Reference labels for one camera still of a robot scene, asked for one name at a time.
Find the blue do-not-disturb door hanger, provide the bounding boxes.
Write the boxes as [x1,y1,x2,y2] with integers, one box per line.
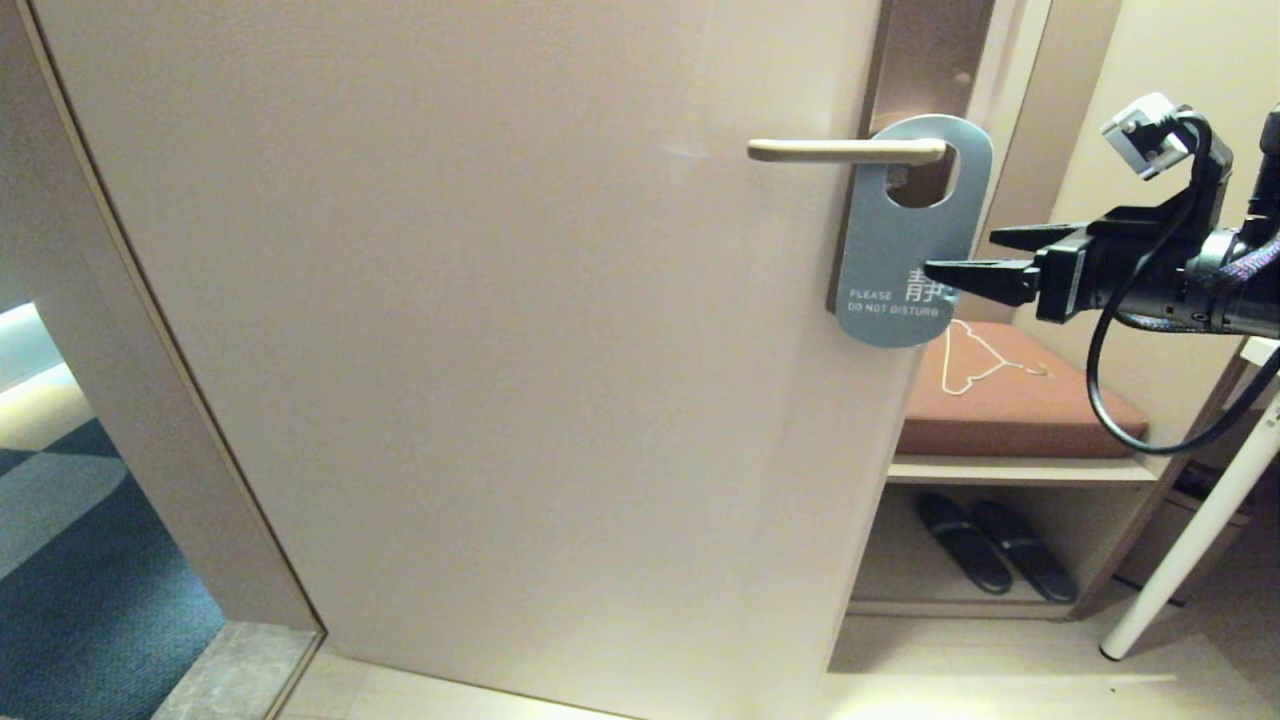
[833,114,994,349]

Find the beige room door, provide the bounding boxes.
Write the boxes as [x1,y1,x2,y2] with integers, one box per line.
[30,0,996,720]

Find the brown seat cushion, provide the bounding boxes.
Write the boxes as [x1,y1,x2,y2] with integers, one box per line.
[896,320,1151,461]

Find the brown metal lock plate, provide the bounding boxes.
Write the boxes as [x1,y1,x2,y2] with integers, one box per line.
[855,0,996,209]

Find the black slipper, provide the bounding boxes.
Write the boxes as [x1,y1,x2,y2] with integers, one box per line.
[973,500,1079,605]
[916,493,1013,596]

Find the white table leg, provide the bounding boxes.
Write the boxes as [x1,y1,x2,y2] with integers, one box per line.
[1098,338,1280,664]

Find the white wire clothes hanger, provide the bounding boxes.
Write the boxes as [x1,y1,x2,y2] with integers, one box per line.
[940,320,1049,397]

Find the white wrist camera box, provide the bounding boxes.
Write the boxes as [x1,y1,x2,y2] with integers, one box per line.
[1100,92,1186,181]

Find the brass lever door handle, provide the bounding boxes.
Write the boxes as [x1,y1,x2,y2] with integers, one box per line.
[748,137,948,164]

